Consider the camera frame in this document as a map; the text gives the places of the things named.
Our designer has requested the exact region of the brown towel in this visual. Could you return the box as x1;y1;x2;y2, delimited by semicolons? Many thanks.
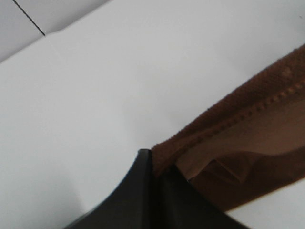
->
152;46;305;211

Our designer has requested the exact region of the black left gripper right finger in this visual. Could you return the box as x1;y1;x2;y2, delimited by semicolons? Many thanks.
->
152;166;248;229

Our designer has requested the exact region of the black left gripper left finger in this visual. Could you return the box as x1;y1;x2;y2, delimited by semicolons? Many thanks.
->
66;149;152;229

